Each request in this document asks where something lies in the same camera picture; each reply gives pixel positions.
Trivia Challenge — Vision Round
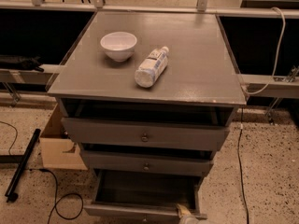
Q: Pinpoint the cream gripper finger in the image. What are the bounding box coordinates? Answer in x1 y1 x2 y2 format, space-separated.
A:
176 203 191 217

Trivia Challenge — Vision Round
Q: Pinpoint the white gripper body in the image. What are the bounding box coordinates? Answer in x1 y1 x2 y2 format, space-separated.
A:
178 215 199 224

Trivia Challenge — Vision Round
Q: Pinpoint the grey bottom drawer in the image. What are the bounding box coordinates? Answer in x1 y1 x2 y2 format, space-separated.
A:
84 170 207 222

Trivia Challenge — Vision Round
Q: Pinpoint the grey drawer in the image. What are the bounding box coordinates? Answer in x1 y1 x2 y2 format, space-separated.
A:
80 150 213 176
62 118 229 150
84 170 207 222

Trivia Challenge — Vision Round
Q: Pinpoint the grey middle drawer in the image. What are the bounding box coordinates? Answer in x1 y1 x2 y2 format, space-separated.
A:
80 150 213 176

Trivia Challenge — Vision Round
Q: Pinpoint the grey top drawer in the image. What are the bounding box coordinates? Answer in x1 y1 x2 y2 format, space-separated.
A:
62 118 229 150

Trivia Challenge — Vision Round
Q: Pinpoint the grey wooden drawer cabinet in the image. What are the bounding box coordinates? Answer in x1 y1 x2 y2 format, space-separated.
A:
46 10 248 198

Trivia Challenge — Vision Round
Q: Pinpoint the brown cardboard box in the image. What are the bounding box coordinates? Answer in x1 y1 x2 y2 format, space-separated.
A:
39 105 87 170

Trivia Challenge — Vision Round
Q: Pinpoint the white plastic bottle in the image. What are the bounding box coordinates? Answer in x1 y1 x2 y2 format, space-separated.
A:
135 47 169 88

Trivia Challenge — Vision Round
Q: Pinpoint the black metal bar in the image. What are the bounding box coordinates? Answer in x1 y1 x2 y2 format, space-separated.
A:
5 129 41 203

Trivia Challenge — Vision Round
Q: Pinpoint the white ceramic bowl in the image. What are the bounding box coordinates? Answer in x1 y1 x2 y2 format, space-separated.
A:
100 32 137 62

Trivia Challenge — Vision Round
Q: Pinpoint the black floor cable right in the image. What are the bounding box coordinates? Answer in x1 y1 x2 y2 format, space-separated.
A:
236 107 250 224

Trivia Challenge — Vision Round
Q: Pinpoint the metal rail frame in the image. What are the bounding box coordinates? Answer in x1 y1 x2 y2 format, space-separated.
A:
0 0 299 126

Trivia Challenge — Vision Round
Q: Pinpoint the white hanging cable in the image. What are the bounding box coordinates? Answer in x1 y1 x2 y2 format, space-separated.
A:
241 7 287 97

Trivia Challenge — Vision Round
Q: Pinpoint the black cloth on rail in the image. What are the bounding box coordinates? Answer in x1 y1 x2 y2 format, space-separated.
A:
0 55 44 72

